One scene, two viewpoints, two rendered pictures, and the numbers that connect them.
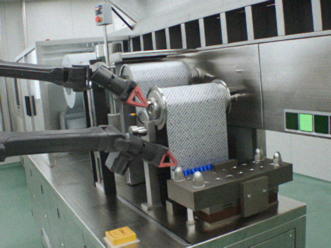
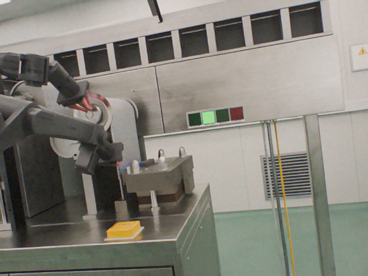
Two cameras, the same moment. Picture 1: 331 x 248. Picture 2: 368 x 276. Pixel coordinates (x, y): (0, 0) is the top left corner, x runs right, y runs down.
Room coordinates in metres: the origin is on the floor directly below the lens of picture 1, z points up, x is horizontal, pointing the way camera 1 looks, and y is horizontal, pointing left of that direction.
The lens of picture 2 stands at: (0.32, 0.70, 1.18)
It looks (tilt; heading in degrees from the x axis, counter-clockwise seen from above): 3 degrees down; 309
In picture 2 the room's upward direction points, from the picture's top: 8 degrees counter-clockwise
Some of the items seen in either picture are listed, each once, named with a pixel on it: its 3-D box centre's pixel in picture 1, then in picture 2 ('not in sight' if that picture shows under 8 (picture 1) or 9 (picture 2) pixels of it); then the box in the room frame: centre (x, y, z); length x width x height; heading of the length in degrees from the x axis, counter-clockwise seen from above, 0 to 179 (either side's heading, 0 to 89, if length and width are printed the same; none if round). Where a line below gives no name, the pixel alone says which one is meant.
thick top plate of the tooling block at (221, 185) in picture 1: (232, 180); (164, 171); (1.18, -0.20, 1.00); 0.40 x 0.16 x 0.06; 117
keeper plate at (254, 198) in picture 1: (255, 196); (189, 177); (1.10, -0.26, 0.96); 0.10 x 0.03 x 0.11; 117
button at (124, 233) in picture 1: (120, 236); (124, 229); (1.02, 0.16, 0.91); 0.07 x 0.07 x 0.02; 27
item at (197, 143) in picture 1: (199, 146); (127, 149); (1.26, -0.11, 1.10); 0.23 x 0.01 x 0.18; 117
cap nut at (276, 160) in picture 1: (276, 157); (182, 151); (1.21, -0.37, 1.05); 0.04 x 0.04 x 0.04
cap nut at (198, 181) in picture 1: (197, 179); (162, 163); (1.07, -0.08, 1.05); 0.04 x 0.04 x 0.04
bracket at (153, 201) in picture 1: (147, 165); (86, 173); (1.28, 0.08, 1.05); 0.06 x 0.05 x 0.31; 117
